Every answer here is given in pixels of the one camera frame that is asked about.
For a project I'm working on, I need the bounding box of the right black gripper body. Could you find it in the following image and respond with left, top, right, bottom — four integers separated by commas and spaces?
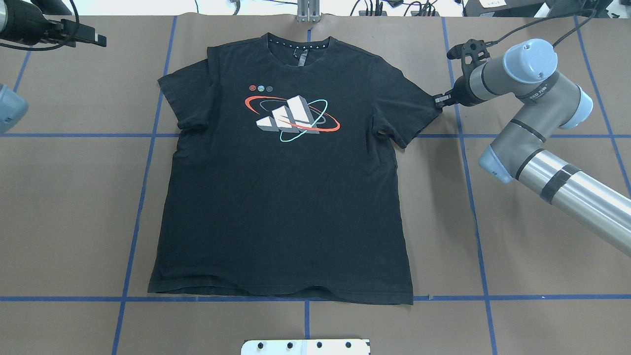
443, 76, 476, 107

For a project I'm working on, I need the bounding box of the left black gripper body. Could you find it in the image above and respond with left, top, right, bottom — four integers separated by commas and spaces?
43, 19, 97, 47

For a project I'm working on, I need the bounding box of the black printed t-shirt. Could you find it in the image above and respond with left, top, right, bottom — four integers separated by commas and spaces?
148, 33, 440, 305

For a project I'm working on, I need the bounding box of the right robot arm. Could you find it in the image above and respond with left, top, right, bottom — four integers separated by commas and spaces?
433, 38, 631, 255

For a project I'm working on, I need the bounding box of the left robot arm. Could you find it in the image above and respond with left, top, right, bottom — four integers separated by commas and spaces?
0, 0, 107, 52

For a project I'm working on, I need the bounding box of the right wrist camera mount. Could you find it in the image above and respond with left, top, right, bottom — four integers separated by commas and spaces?
446, 39, 496, 71

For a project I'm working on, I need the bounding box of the aluminium frame post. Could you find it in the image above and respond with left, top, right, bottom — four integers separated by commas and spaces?
296, 0, 321, 23

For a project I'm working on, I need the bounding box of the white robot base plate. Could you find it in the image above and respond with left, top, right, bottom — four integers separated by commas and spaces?
240, 338, 372, 355

